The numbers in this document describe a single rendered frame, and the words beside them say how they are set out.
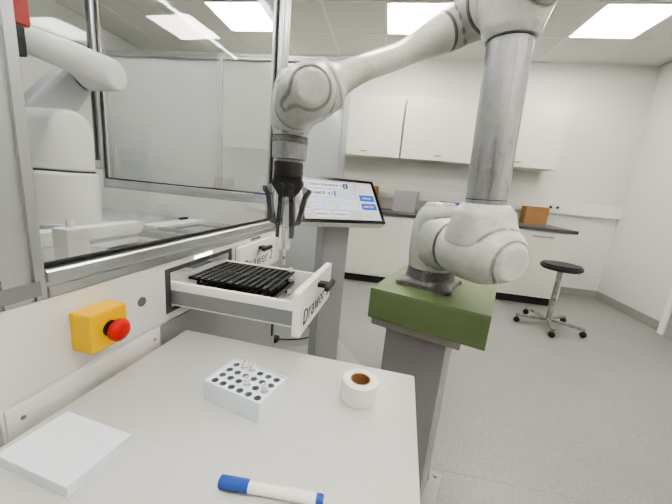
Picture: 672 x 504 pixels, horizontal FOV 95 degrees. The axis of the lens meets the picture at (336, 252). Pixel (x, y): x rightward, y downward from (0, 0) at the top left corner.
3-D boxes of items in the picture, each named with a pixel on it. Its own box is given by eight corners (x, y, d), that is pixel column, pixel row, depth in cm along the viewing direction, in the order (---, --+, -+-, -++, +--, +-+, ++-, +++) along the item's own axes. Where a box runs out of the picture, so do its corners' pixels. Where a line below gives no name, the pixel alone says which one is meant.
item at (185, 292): (322, 292, 95) (324, 273, 93) (293, 328, 70) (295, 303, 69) (206, 274, 102) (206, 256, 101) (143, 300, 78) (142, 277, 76)
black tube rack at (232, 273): (293, 292, 92) (294, 271, 91) (268, 314, 75) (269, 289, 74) (226, 281, 97) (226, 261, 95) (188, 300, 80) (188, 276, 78)
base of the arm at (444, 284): (464, 280, 111) (467, 265, 110) (449, 297, 93) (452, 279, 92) (416, 270, 121) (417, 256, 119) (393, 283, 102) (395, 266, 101)
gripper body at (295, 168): (307, 163, 83) (305, 198, 85) (277, 160, 84) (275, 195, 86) (302, 161, 76) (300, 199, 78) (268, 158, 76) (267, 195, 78)
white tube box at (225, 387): (286, 394, 59) (287, 377, 58) (258, 423, 51) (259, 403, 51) (235, 374, 64) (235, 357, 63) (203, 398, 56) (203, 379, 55)
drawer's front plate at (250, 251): (274, 260, 133) (275, 235, 130) (239, 279, 105) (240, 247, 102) (270, 260, 133) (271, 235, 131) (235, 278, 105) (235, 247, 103)
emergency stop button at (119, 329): (134, 336, 57) (132, 315, 56) (114, 346, 53) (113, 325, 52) (120, 333, 58) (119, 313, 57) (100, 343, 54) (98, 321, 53)
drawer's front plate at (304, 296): (329, 296, 96) (332, 262, 94) (298, 339, 68) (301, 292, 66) (323, 295, 97) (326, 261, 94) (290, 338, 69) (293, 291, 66)
